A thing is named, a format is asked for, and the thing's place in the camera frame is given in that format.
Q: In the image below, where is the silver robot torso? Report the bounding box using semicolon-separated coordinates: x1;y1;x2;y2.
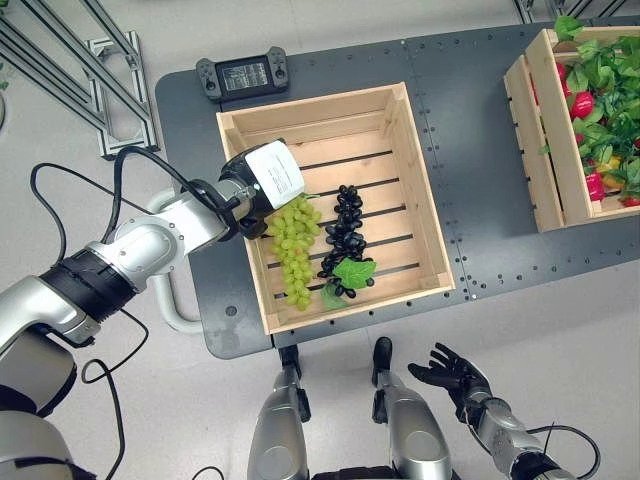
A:
0;407;97;480

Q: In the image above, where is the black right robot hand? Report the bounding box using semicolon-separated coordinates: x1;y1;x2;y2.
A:
407;342;494;407

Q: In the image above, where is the black handheld controller with screen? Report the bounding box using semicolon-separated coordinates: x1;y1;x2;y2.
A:
194;45;291;104

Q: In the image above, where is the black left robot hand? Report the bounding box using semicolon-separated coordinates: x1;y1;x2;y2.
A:
218;138;308;243

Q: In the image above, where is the black grape bunch with leaf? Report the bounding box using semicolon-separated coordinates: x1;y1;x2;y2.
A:
315;184;378;310

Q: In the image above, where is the thin black cable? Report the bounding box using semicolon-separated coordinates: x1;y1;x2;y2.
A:
29;162;151;480

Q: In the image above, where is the silver robot leg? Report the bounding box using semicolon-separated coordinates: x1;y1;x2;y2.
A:
246;344;312;480
371;336;455;480

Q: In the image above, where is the grey tubular cart handle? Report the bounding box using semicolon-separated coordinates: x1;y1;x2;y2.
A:
146;189;202;335

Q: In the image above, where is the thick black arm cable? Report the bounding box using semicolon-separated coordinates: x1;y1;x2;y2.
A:
102;146;236;246

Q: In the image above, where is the yellow artificial fruit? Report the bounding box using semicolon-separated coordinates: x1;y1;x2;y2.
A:
596;154;627;190

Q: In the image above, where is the silver right robot leg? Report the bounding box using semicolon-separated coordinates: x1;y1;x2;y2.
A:
371;336;455;480

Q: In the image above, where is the wooden crate with foliage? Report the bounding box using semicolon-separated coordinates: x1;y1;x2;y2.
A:
503;25;640;234

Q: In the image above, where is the silver left robot leg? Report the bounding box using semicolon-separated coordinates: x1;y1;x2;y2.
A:
246;344;312;480

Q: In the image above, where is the green grape bunch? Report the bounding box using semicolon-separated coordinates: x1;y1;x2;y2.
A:
266;194;324;313

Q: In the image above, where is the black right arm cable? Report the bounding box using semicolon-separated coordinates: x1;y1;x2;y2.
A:
523;423;602;480

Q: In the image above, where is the aluminium profile frame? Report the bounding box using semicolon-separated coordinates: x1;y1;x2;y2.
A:
513;0;640;25
0;0;162;162

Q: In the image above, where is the open wooden slatted crate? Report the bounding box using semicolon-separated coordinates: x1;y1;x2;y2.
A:
215;81;457;337

